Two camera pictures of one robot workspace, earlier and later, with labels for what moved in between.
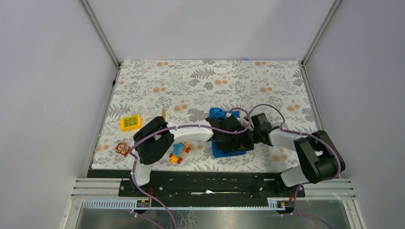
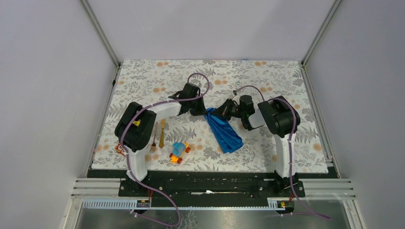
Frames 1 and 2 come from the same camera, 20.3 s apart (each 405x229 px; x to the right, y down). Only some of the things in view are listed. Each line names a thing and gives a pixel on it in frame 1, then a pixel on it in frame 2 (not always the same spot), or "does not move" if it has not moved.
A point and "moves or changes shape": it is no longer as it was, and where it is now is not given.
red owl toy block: x=122 y=148 does not move
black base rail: x=212 y=183 does not move
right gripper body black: x=256 y=139 → x=237 y=112
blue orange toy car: x=178 y=149 does not move
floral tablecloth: x=185 y=92 does not move
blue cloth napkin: x=216 y=113 moves or changes shape
